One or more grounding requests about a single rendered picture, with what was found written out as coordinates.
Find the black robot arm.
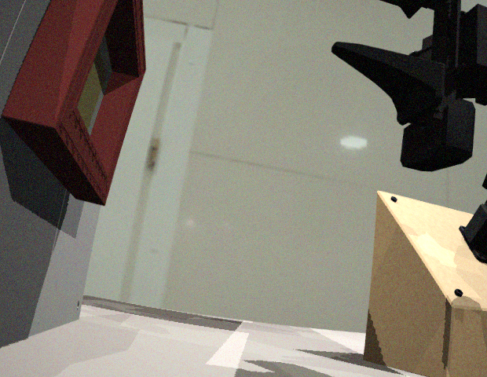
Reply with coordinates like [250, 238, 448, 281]
[409, 35, 487, 264]

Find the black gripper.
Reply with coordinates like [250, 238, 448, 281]
[331, 0, 487, 171]

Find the dark red picture frame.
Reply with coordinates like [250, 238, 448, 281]
[2, 0, 146, 206]

